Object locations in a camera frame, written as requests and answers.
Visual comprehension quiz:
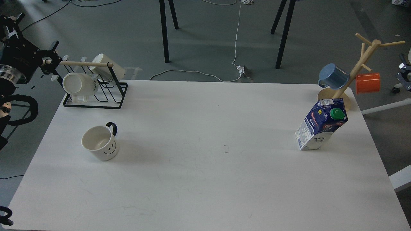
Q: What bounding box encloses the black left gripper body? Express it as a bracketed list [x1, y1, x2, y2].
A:
[0, 13, 47, 84]

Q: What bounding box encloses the white smiley face mug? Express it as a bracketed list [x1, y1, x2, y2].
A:
[81, 122, 119, 161]

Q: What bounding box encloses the blue milk carton green cap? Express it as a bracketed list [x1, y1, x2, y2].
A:
[295, 98, 348, 150]

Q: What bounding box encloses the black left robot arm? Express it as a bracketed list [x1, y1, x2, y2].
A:
[0, 13, 62, 132]

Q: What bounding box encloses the white mug lying front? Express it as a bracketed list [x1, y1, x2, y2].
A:
[63, 73, 99, 96]

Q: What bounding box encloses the cream mug tilted rear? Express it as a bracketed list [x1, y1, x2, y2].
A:
[89, 54, 125, 85]

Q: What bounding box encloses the black table leg left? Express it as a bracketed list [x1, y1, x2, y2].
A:
[159, 0, 179, 64]

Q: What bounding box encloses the black table leg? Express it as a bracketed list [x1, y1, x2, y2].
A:
[159, 0, 179, 64]
[270, 0, 296, 70]

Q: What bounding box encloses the white power adapter plug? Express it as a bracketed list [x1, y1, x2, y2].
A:
[236, 65, 249, 77]

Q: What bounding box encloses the black table leg right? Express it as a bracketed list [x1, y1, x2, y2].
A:
[270, 0, 296, 70]

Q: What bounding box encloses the wooden mug tree stand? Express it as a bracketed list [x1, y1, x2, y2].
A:
[317, 33, 405, 111]

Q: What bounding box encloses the blue mug on tree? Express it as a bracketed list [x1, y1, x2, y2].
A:
[318, 63, 350, 90]

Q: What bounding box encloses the orange mug on tree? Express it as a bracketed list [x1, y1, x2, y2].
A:
[355, 73, 380, 94]

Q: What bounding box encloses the white chair base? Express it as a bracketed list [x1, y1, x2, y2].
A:
[361, 48, 411, 116]

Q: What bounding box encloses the black floor cable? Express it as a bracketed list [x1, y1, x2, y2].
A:
[19, 0, 122, 32]

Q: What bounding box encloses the black wire cup rack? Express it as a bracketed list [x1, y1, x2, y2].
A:
[60, 55, 128, 109]

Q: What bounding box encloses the white power cable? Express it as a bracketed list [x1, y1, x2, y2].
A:
[150, 0, 254, 83]

